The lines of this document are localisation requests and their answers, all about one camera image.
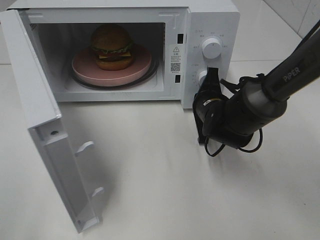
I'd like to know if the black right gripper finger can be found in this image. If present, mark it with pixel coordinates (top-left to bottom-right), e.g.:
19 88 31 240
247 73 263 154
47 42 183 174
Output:
202 67 221 92

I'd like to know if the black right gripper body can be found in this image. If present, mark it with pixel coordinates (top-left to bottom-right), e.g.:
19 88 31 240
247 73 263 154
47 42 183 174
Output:
192 86 227 145

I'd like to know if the white timer knob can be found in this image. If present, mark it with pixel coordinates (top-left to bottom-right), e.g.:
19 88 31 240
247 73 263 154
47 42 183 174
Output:
197 70 207 86

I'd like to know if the burger with lettuce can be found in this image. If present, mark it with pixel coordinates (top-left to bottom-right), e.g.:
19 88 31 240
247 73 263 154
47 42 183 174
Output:
90 23 134 71

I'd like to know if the pink round plate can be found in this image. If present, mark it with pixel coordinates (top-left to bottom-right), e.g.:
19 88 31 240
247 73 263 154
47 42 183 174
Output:
72 45 152 87

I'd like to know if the white microwave door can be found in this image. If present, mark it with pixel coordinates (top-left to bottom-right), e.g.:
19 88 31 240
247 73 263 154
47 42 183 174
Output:
0 9 100 233

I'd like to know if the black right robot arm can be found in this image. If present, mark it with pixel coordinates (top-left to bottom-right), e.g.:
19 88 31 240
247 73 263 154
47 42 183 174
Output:
192 22 320 157

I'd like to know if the upper white power knob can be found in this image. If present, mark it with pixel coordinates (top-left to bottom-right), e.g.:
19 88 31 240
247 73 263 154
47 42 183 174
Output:
201 36 222 59

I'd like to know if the white warning label sticker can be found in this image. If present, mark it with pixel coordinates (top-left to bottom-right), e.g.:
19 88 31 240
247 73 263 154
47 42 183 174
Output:
169 44 184 74

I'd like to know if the white microwave oven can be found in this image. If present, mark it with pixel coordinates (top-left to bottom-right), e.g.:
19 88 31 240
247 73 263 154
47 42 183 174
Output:
5 0 240 109

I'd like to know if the black camera cable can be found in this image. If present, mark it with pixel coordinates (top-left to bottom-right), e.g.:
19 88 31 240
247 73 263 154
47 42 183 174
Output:
203 77 265 158

